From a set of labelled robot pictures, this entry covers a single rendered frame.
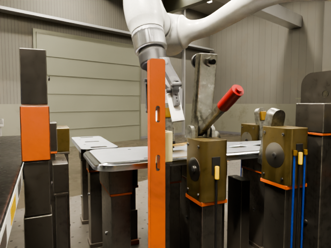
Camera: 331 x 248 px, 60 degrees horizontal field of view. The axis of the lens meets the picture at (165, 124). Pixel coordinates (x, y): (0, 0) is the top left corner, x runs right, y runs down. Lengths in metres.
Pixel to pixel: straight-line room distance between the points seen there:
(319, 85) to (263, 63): 9.48
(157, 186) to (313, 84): 0.43
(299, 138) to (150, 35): 0.43
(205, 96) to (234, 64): 10.24
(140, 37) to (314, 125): 0.46
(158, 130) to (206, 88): 0.13
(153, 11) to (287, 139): 0.46
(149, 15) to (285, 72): 9.11
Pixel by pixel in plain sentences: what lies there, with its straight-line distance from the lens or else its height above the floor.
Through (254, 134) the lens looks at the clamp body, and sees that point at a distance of 1.04.
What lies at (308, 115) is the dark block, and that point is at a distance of 0.67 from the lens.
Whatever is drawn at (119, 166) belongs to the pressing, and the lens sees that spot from 0.57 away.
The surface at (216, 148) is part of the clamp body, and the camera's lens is 0.54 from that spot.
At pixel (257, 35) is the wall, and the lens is 10.47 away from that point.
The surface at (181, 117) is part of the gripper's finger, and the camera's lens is 0.67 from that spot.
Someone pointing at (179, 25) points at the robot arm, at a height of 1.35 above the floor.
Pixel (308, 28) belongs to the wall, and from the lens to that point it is 9.76.
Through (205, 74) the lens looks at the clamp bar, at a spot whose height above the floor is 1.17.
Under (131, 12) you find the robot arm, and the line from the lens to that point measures 0.81.
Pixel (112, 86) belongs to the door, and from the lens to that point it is 8.39.
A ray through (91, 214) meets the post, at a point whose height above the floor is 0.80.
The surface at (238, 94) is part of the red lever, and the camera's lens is 0.48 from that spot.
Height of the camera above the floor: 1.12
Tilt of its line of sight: 4 degrees down
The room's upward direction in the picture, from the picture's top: straight up
